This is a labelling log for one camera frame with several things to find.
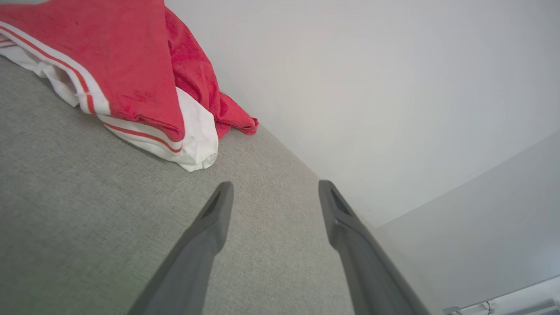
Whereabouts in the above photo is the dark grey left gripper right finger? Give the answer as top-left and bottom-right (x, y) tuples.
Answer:
(318, 180), (431, 315)

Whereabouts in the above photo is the grey fabric sofa cushion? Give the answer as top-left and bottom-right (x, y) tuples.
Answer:
(0, 57), (438, 315)

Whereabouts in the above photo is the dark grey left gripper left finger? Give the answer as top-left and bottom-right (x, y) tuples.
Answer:
(127, 182), (235, 315)

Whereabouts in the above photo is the red and white shirt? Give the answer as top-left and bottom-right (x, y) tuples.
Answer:
(0, 0), (259, 172)

